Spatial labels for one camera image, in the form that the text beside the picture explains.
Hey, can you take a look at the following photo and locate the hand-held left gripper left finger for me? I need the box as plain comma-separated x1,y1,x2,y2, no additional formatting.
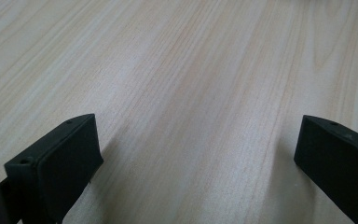
4,113,104,224

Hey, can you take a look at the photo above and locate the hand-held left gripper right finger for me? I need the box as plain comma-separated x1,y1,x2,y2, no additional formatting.
293,114,358,224

